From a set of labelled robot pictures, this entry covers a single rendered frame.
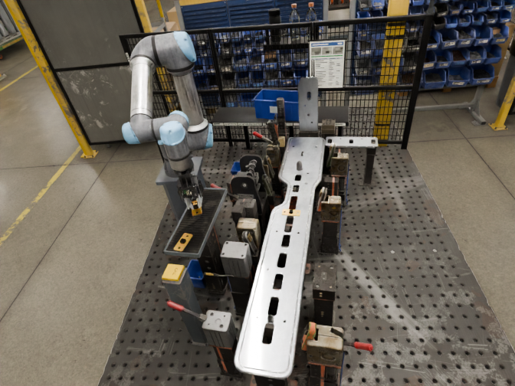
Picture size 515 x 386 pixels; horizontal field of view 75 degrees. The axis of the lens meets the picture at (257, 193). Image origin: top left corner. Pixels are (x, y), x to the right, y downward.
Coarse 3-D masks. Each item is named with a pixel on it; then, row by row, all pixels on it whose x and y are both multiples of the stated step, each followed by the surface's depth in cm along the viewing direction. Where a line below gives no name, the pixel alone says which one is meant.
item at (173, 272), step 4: (168, 264) 118; (172, 264) 117; (168, 268) 116; (172, 268) 116; (176, 268) 116; (180, 268) 116; (164, 272) 115; (168, 272) 115; (172, 272) 115; (176, 272) 115; (180, 272) 114; (164, 276) 114; (168, 276) 113; (172, 276) 113; (176, 276) 113; (172, 280) 113; (176, 280) 113
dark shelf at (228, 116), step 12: (228, 108) 238; (240, 108) 236; (252, 108) 233; (324, 108) 221; (336, 108) 220; (348, 108) 218; (216, 120) 225; (228, 120) 223; (240, 120) 222; (252, 120) 220; (264, 120) 218; (336, 120) 207; (348, 120) 206
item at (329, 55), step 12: (312, 48) 202; (324, 48) 201; (336, 48) 199; (312, 60) 206; (324, 60) 205; (336, 60) 203; (324, 72) 210; (336, 72) 208; (324, 84) 215; (336, 84) 213
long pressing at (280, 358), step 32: (288, 160) 186; (320, 160) 182; (288, 192) 164; (288, 256) 135; (256, 288) 125; (288, 288) 123; (256, 320) 115; (288, 320) 114; (256, 352) 107; (288, 352) 105
